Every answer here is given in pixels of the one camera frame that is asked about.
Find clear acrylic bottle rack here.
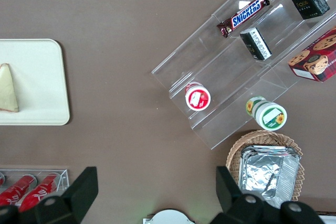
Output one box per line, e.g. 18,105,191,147
0,168,70,208

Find small black carton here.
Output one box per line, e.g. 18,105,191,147
239,27,272,61
288,0,331,20

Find triangular sandwich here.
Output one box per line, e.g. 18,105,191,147
0,62,20,114

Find green lid yogurt cup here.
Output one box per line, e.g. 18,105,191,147
245,95,288,131

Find red lid yogurt cup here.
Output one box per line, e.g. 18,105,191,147
184,81,212,111

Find cream plastic tray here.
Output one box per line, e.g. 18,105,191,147
0,38,71,126

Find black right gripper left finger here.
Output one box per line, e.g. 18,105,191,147
35,166,99,224

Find stacked aluminium foil trays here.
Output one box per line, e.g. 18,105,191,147
238,145,301,210

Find Snickers chocolate bar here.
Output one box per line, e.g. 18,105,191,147
216,0,271,39

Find red cola bottle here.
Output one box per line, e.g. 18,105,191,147
0,174,37,207
19,173,61,213

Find clear acrylic stepped display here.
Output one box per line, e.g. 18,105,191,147
151,0,336,151

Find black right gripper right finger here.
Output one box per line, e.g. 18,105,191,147
215,165,283,224

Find light wicker basket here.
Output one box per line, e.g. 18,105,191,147
225,129,307,204

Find red plaid cookie box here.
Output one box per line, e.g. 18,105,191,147
287,26,336,83

